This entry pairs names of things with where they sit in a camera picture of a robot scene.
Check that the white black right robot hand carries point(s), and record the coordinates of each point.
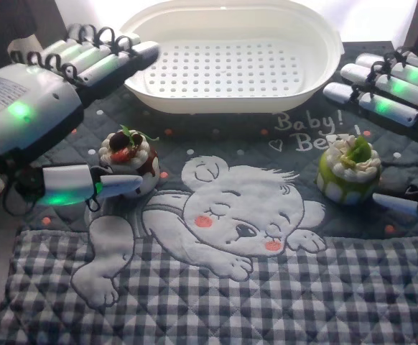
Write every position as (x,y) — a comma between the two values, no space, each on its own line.
(385,84)

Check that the chocolate toy cake with strawberry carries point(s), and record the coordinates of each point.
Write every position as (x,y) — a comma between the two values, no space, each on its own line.
(130,154)

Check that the white perforated oval basket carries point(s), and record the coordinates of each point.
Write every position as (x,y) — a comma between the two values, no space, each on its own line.
(230,72)

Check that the grey quilt with printed bear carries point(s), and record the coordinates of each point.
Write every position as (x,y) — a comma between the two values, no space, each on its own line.
(209,305)

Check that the green toy cake with cream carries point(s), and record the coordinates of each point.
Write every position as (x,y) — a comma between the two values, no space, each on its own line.
(349,176)

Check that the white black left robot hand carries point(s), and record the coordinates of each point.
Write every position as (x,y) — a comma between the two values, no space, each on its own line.
(26,108)

